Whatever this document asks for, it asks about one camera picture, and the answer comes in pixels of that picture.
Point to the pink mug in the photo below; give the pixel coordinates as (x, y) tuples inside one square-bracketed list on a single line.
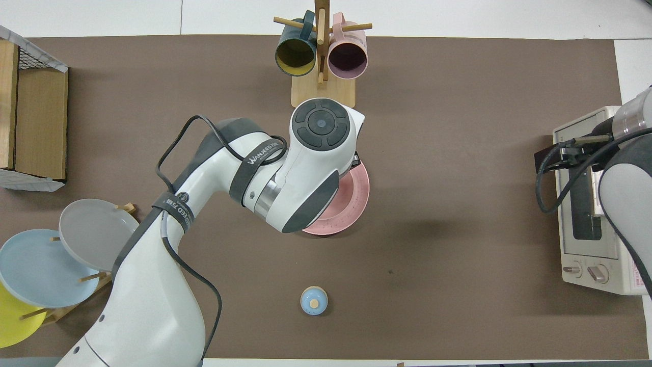
[(348, 58)]

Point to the white toaster oven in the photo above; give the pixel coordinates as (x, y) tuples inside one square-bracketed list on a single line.
[(586, 255)]

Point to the pink bowl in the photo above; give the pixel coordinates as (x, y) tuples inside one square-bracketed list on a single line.
[(346, 196)]

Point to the dark teal mug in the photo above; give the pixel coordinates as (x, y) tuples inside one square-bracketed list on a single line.
[(295, 53)]

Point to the pink plate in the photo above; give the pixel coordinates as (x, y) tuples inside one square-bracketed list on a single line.
[(360, 204)]

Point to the light blue plate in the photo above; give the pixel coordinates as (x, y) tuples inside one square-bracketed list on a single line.
[(35, 270)]

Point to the brown table mat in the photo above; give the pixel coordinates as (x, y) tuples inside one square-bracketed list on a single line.
[(458, 280)]

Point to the wooden mug tree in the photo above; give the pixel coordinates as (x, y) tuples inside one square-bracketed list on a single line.
[(326, 97)]

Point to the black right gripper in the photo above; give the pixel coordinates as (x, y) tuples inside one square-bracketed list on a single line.
[(591, 148)]

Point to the yellow plate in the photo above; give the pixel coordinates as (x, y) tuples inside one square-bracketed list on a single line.
[(12, 326)]

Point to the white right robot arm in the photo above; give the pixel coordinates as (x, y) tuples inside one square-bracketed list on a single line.
[(626, 214)]

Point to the wooden plate rack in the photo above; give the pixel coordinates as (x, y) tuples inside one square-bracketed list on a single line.
[(94, 278)]

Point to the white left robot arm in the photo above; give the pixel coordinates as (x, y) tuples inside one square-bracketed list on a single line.
[(153, 306)]

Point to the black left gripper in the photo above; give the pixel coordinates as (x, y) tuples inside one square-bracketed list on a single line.
[(355, 160)]

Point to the grey plate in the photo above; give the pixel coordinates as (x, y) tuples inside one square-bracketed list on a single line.
[(91, 229)]

